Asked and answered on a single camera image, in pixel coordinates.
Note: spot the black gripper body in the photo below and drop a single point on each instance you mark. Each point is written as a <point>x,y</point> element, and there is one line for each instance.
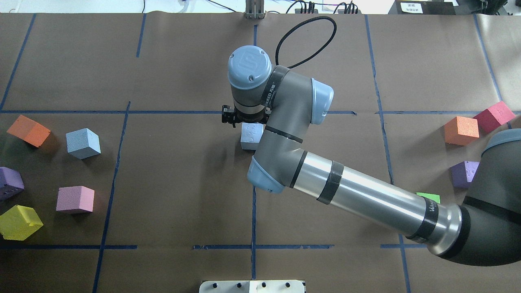
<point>227,115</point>

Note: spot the light blue block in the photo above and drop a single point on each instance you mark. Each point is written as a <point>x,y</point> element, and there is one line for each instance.
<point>251,135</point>
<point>83,143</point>

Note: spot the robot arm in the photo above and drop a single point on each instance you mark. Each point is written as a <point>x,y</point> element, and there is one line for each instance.
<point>483,230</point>

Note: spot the pink foam block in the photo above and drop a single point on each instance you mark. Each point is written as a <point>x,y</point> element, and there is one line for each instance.
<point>75,199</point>

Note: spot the orange foam block left side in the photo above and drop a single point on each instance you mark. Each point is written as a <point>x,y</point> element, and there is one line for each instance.
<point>29,131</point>

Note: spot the orange foam block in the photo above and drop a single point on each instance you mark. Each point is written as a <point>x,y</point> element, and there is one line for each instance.
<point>29,131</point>
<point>461,131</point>

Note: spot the black power box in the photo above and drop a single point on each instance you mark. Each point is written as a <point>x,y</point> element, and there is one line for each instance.
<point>421,7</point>

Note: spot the green foam block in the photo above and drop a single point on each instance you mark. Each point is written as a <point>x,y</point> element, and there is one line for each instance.
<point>433,197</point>

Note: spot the purple foam block left side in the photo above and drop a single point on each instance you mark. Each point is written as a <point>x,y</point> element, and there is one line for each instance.
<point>11,183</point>

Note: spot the purple foam block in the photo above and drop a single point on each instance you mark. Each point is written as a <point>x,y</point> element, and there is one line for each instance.
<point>11,183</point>
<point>463,173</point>

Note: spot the orange foam block right side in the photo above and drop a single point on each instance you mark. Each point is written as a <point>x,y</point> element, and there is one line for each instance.
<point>461,131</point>

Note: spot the yellow foam block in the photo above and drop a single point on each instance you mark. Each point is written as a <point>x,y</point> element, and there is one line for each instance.
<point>19,223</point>

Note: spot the purple foam block right side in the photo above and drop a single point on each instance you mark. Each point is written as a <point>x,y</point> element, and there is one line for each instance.
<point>463,173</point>

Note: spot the red foam block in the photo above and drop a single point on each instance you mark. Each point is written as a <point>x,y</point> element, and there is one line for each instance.
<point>494,116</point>

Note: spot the aluminium frame post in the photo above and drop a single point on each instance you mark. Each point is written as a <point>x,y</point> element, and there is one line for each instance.
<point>254,9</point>

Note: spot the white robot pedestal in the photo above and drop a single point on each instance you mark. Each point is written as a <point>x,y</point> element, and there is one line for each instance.
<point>253,286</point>

